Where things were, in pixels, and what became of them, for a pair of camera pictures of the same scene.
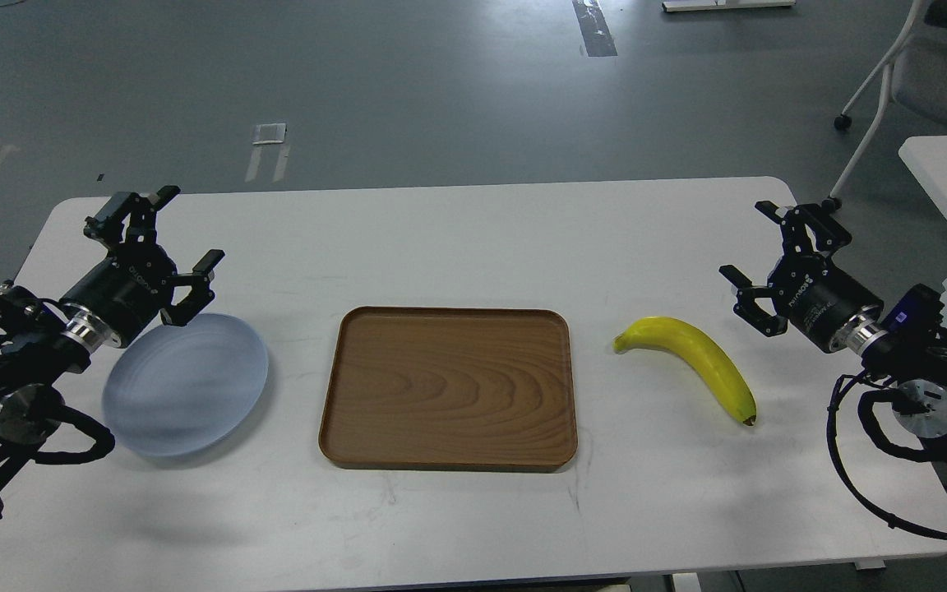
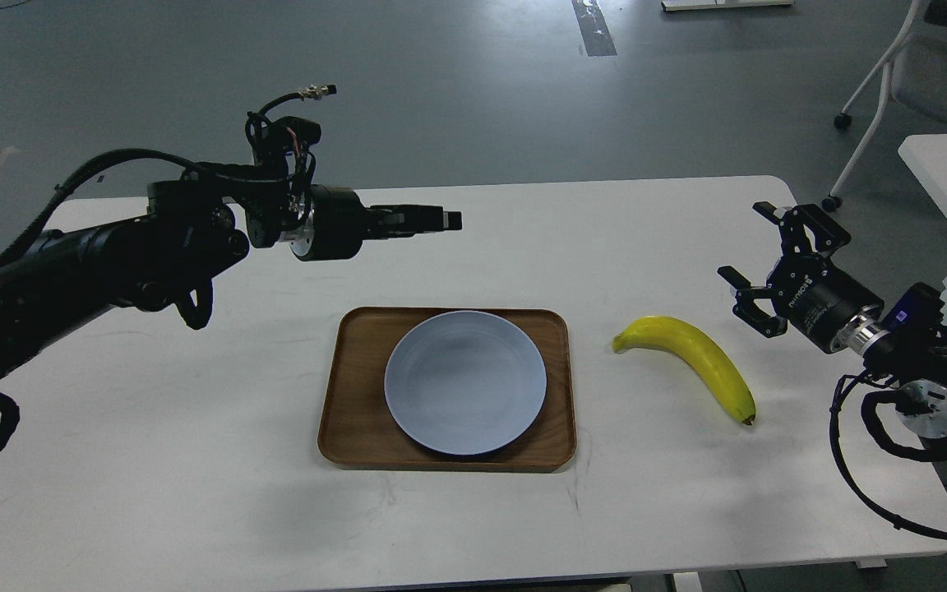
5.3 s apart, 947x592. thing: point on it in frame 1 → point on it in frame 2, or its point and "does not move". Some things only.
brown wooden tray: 450,389 does not move
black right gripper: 815,294 does not move
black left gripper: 127,289 → 334,226
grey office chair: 945,73 does not move
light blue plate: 184,388 → 464,382
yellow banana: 676,335 does not move
